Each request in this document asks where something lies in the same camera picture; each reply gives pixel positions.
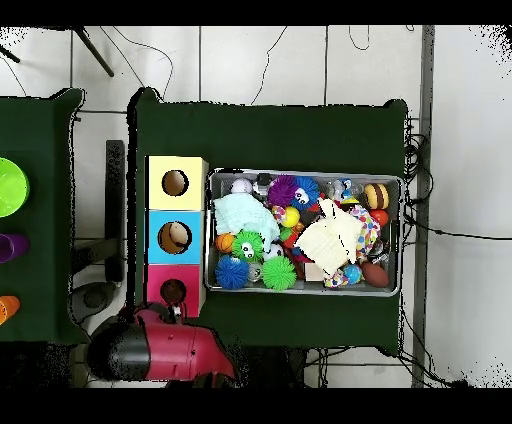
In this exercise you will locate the green spiky ball with eyes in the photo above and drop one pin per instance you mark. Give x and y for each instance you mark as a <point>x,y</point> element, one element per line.
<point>248,246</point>

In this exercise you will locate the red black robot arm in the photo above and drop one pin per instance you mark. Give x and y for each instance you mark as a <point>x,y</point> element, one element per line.
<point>176,348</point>

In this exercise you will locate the wooden box with three holes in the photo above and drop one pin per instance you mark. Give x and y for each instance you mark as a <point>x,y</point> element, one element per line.
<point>176,208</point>

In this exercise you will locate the silver mesh bin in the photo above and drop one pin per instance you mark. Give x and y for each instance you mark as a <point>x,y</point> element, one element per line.
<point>396,192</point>

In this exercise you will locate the mint green cloth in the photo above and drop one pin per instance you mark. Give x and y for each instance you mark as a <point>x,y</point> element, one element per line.
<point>244,214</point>

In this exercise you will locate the white baseball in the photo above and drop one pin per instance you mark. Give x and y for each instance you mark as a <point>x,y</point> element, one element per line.
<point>242,186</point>

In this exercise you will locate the purple spiky ball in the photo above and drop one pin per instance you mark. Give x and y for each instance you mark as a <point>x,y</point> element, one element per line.
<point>282,191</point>

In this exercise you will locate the small orange basketball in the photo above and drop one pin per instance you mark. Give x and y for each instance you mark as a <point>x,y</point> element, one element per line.
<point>224,242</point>

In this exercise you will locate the blue spiky ball with eyes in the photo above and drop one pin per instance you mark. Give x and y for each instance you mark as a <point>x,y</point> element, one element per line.
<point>306,190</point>

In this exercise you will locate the plain green spiky ball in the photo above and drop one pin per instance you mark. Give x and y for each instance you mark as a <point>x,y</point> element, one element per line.
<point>278,272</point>

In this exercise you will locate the dark green table cloth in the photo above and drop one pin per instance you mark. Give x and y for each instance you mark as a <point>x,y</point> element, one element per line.
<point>40,160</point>
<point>260,136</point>

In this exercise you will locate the cream yellow cloth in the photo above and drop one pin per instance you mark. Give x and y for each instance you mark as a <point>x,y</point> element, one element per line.
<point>332,240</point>

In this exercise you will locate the yellow brown striped bee toy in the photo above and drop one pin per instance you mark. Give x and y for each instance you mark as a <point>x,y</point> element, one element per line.
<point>376,196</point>

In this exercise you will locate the black upright panel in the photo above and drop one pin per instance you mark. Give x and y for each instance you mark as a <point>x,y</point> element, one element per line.
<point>115,200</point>

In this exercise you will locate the grey stand base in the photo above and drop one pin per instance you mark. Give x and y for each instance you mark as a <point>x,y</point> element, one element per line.
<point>94,298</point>

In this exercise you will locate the black tripod leg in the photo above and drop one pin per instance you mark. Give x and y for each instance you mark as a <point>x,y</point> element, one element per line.
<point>94,51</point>
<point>10,54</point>

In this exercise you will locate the purple cup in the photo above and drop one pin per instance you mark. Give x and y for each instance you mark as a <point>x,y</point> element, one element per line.
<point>14,248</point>

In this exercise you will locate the bright green bowl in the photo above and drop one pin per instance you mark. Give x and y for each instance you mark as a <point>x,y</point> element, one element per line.
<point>12,188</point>

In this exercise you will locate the orange cup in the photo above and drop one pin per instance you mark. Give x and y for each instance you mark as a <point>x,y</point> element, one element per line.
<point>8,310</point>

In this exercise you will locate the grey floor rail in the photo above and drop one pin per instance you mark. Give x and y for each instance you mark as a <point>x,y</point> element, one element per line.
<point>426,80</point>

